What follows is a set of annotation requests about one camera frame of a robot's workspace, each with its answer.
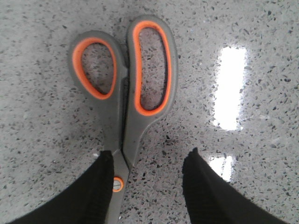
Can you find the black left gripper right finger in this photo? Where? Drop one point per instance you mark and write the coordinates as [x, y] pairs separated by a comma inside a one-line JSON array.
[[211, 200]]

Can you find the grey orange handled scissors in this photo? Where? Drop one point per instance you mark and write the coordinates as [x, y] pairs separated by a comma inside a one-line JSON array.
[[124, 120]]

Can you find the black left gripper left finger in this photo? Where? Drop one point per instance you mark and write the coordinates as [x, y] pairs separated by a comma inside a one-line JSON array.
[[85, 201]]

